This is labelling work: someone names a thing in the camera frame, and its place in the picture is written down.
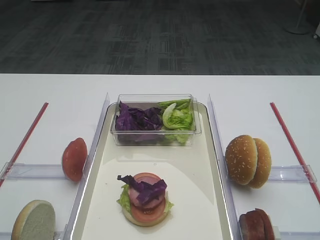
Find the upright bun half left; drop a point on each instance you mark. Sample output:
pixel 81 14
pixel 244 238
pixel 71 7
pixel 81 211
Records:
pixel 36 221

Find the lettuce leaf on burger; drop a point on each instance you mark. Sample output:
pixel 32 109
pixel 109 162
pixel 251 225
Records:
pixel 124 199

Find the left red strip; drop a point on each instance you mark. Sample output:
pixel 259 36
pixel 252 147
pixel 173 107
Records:
pixel 16 154

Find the right red strip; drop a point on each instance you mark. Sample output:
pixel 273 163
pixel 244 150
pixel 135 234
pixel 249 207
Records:
pixel 296 151

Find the bottom bun on tray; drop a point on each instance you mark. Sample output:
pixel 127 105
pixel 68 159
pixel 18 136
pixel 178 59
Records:
pixel 147 223

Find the purple cabbage piece on burger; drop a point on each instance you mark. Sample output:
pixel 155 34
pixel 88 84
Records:
pixel 146 193

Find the left upper clear holder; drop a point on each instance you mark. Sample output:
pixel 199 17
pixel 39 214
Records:
pixel 22 171

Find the sesame bun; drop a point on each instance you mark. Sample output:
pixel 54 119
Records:
pixel 264 164
pixel 241 158

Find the upright tomato slice left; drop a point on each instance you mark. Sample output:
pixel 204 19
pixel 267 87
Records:
pixel 74 158

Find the sesame bun top rear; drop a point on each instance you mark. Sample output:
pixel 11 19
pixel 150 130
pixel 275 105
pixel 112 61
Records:
pixel 264 164

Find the pink ham slice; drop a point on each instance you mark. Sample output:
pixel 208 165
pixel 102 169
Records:
pixel 133 194

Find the left clear acrylic rail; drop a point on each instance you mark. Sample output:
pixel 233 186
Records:
pixel 74 215

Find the clear acrylic rail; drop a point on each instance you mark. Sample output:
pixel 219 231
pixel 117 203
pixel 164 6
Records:
pixel 74 215
pixel 221 160

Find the stack of meat patties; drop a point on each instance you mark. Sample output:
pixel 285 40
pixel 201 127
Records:
pixel 256 225

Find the cream metal tray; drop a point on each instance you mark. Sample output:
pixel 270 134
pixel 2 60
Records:
pixel 193 183

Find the sesame bun top front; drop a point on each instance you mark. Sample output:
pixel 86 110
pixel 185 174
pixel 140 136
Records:
pixel 241 158

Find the white stand base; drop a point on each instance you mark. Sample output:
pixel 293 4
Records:
pixel 299 29

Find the right lower clear holder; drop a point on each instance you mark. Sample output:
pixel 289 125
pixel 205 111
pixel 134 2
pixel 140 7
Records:
pixel 276 233

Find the clear plastic salad box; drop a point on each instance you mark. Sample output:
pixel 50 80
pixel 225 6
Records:
pixel 162 137

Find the left lower clear holder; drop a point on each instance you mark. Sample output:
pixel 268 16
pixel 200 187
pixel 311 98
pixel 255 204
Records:
pixel 59 235

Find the right clear acrylic rail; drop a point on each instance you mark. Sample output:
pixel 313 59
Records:
pixel 221 160

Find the upper tomato slice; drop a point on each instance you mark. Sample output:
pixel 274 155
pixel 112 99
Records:
pixel 146 179

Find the lower tomato slice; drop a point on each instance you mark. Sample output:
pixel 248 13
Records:
pixel 147 214

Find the right upper clear holder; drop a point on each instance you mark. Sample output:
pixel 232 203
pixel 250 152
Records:
pixel 292 174

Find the clear holder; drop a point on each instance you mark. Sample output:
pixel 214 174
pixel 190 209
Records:
pixel 276 233
pixel 292 174
pixel 59 235
pixel 22 171

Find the green lettuce in box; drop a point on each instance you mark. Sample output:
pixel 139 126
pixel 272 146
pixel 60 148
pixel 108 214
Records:
pixel 177 114

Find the red strip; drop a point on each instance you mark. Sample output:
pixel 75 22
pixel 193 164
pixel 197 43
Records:
pixel 16 154
pixel 296 151

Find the purple cabbage leaves in box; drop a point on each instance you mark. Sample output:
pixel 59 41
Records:
pixel 136 119

